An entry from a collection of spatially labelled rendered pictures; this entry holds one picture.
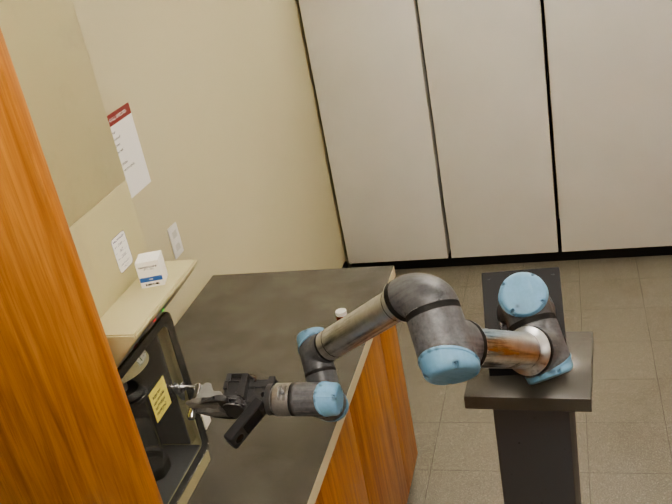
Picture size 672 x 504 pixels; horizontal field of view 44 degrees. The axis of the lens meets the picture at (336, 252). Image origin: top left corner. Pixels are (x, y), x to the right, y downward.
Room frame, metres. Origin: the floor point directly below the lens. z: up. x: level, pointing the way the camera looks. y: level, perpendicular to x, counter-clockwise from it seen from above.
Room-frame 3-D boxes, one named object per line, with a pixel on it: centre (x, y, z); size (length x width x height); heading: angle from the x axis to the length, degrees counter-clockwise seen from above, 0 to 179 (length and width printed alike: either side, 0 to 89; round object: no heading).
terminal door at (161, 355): (1.60, 0.46, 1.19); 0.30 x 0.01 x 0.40; 161
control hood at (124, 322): (1.58, 0.41, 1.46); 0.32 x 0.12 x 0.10; 162
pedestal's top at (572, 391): (1.90, -0.46, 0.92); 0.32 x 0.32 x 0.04; 69
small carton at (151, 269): (1.64, 0.39, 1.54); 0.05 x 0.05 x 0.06; 88
